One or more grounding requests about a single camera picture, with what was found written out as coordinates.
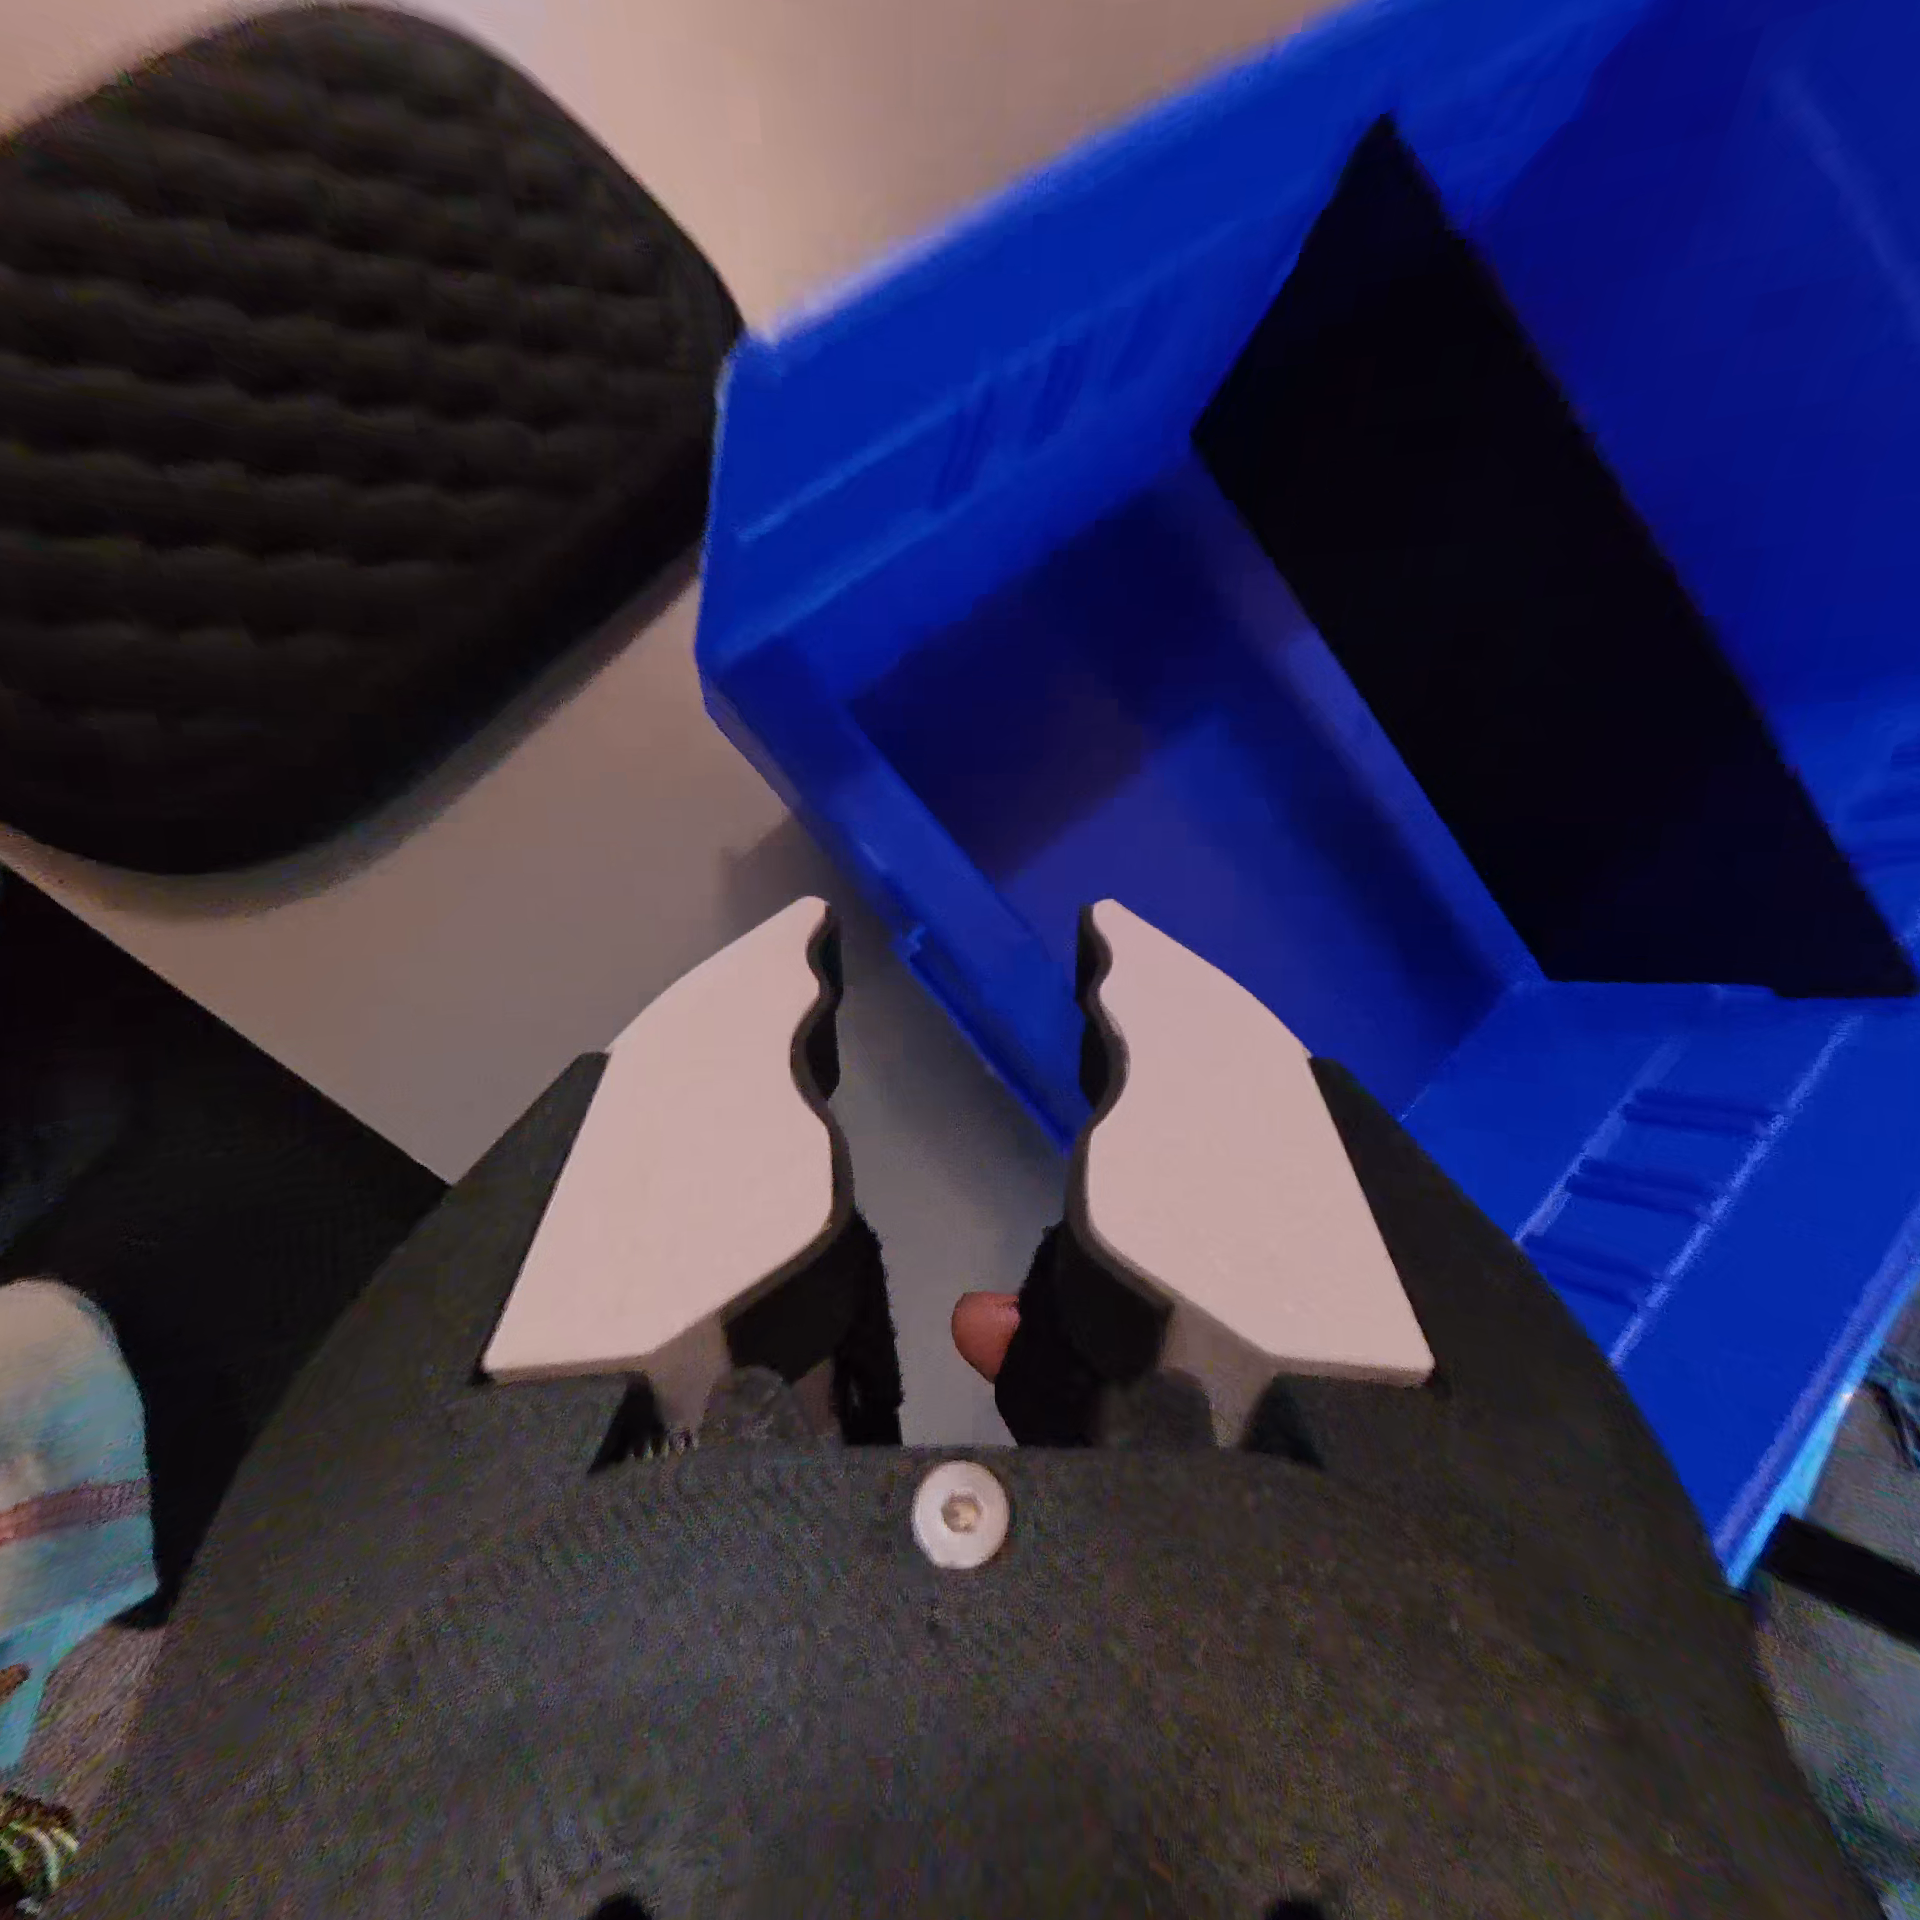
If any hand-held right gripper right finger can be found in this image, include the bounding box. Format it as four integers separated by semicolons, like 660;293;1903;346
1062;899;1438;1449

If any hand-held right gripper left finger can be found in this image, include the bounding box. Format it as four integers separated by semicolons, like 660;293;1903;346
475;898;857;1428

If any blue plastic bin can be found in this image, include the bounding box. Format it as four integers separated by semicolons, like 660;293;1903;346
693;0;1920;1590

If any grey desk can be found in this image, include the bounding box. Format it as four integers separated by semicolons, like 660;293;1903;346
0;0;1351;1449

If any black bin divider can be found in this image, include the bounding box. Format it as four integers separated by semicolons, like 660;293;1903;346
1191;116;1920;999

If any black mesh pad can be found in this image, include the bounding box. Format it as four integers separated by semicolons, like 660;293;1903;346
0;4;749;876

